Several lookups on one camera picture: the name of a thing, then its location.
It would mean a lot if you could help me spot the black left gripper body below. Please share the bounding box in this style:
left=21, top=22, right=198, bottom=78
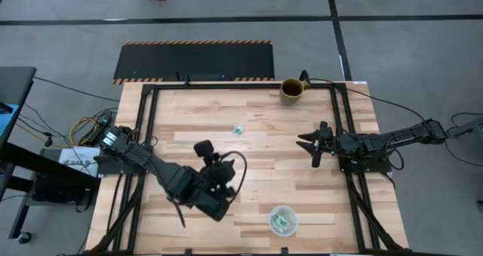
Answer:
left=192, top=139, right=238, bottom=223

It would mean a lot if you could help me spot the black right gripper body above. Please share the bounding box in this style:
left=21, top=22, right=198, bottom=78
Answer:
left=311, top=120, right=335, bottom=169

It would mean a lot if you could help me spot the olive yellow ceramic mug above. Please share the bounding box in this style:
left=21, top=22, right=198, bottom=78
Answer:
left=278, top=77, right=312, bottom=106

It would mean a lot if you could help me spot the clear plastic round cup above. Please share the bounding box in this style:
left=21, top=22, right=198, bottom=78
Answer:
left=268, top=205, right=299, bottom=238

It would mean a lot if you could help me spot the black hazard-striped floor mat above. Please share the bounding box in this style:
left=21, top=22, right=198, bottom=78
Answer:
left=112, top=40, right=276, bottom=86

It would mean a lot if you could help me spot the black power strip with light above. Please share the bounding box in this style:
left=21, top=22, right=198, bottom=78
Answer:
left=99, top=114, right=114, bottom=131

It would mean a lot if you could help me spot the white printed paper sheet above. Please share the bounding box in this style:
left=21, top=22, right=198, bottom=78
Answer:
left=58, top=147, right=101, bottom=174

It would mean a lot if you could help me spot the black equipment cart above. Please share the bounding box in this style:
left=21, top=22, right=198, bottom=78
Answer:
left=0, top=142, right=102, bottom=246

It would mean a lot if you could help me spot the blue sheet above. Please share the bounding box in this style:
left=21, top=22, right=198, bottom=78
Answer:
left=0, top=103, right=20, bottom=140

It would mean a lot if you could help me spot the black desk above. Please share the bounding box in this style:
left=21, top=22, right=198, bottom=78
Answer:
left=0, top=66, right=38, bottom=151

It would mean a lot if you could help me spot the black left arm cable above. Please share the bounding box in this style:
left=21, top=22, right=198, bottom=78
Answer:
left=221, top=150, right=249, bottom=205

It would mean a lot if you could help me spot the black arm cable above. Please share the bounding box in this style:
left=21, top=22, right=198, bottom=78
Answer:
left=221, top=150, right=249, bottom=205
left=309, top=78, right=428, bottom=125

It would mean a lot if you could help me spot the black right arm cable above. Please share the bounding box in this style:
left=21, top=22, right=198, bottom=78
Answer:
left=309, top=78, right=428, bottom=125

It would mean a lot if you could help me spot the looped black floor cable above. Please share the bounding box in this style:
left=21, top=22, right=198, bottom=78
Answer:
left=443, top=111, right=483, bottom=169

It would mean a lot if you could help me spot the yellow coiled cable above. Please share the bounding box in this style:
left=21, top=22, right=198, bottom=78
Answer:
left=69, top=116, right=101, bottom=146

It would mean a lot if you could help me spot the long black floor cable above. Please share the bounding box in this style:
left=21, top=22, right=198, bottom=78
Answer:
left=32, top=76, right=122, bottom=103

